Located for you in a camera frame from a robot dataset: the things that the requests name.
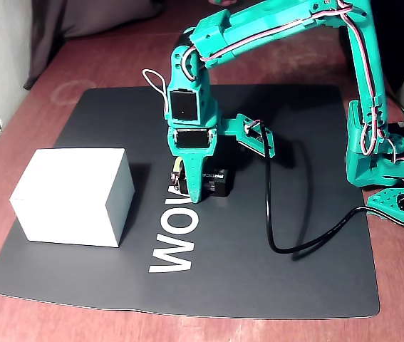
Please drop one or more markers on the black mat with WOWROBO print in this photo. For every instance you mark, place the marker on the black mat with WOWROBO print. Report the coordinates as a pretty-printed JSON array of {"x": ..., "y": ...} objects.
[{"x": 80, "y": 278}]

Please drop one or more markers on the teal wrist camera housing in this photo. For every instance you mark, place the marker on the teal wrist camera housing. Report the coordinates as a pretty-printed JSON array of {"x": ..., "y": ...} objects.
[{"x": 255, "y": 139}]

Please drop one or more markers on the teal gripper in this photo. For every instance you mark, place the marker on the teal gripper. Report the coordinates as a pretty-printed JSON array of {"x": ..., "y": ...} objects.
[{"x": 192, "y": 139}]

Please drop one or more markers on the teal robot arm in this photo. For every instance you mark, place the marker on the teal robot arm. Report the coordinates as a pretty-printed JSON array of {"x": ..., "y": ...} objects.
[{"x": 276, "y": 25}]

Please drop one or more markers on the white cardboard box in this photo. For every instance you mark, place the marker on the white cardboard box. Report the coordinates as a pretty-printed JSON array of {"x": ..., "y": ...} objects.
[{"x": 66, "y": 192}]

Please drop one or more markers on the small black battery pack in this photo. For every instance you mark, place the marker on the small black battery pack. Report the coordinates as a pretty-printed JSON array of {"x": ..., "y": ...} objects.
[{"x": 219, "y": 181}]

